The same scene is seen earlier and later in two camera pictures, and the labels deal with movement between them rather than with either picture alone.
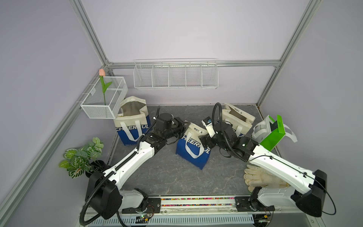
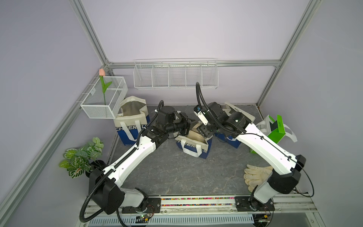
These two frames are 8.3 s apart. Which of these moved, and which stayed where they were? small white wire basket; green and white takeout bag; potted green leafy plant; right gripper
Moved: right gripper
Stayed: potted green leafy plant; green and white takeout bag; small white wire basket
